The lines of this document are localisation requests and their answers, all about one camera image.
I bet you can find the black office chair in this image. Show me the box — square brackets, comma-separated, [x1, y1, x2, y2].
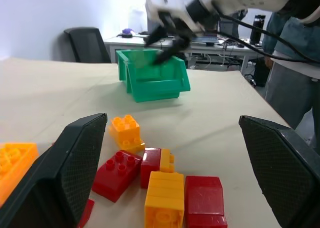
[63, 26, 112, 64]

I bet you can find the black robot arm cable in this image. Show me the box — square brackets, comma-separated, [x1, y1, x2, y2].
[216, 12, 320, 64]

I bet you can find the teal plastic bin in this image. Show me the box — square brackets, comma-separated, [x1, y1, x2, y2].
[115, 48, 191, 103]

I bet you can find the black drink bottle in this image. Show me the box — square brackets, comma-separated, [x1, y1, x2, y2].
[249, 14, 267, 45]

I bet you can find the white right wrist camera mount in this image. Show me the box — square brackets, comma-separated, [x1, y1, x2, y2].
[144, 0, 201, 33]

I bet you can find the orange four-stud block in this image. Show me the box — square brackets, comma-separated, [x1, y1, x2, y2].
[108, 114, 146, 154]

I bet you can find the small yellow block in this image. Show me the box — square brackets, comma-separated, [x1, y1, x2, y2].
[159, 149, 176, 174]

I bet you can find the small red block piece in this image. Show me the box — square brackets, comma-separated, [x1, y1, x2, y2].
[77, 199, 95, 228]

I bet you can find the large orange flat block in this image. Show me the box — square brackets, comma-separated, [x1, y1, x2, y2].
[0, 142, 40, 208]

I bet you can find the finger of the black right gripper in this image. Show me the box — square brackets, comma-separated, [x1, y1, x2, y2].
[152, 36, 191, 64]
[144, 24, 168, 48]

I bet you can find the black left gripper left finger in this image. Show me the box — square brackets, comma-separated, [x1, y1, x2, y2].
[0, 112, 109, 228]

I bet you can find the white office desk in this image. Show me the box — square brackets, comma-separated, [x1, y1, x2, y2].
[103, 34, 266, 72]

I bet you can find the person in denim jacket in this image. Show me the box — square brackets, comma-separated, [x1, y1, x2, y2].
[261, 3, 320, 149]

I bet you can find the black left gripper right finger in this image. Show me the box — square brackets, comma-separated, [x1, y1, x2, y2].
[238, 115, 320, 228]

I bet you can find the large yellow ribbed block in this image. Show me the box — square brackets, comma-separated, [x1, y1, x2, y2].
[144, 170, 186, 228]

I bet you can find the red four-stud sloped block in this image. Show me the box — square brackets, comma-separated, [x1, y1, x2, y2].
[91, 149, 143, 203]

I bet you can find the large red smooth block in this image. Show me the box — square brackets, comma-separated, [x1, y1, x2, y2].
[183, 175, 228, 228]

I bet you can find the open laptop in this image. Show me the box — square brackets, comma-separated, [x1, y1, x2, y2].
[191, 20, 221, 45]

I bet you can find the black computer tower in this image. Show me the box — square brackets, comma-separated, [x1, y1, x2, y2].
[253, 57, 270, 88]

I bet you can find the red smooth-sided block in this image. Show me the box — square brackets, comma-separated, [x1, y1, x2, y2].
[140, 147, 163, 190]

